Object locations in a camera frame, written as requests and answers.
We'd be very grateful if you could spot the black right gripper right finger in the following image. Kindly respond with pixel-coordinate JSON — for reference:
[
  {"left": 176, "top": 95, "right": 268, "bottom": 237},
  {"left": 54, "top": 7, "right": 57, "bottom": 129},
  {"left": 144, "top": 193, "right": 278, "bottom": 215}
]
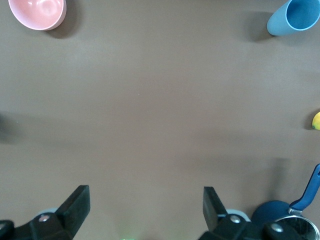
[{"left": 198, "top": 186, "right": 305, "bottom": 240}]

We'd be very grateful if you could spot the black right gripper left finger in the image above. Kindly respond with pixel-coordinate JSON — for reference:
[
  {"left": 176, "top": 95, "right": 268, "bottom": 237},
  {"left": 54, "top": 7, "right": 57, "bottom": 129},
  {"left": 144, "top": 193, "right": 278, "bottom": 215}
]
[{"left": 0, "top": 184, "right": 91, "bottom": 240}]

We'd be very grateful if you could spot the yellow lemon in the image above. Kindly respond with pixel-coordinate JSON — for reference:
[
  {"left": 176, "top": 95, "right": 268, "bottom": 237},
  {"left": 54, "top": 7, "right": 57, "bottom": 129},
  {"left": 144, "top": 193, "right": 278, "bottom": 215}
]
[{"left": 311, "top": 111, "right": 320, "bottom": 131}]

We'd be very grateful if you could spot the empty blue cup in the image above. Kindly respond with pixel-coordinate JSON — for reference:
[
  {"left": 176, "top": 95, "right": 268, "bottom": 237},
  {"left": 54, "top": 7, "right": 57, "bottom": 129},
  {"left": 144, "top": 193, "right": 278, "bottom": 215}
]
[{"left": 266, "top": 0, "right": 320, "bottom": 37}]

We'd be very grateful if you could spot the pink bowl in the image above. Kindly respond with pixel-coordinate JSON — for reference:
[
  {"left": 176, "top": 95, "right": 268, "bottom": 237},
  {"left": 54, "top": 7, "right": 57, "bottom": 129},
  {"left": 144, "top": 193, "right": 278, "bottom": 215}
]
[{"left": 7, "top": 0, "right": 68, "bottom": 32}]

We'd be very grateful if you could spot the dark blue saucepan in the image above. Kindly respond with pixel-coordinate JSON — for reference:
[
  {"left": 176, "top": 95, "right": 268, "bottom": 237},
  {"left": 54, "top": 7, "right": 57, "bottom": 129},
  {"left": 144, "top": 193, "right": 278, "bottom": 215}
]
[{"left": 251, "top": 163, "right": 320, "bottom": 240}]

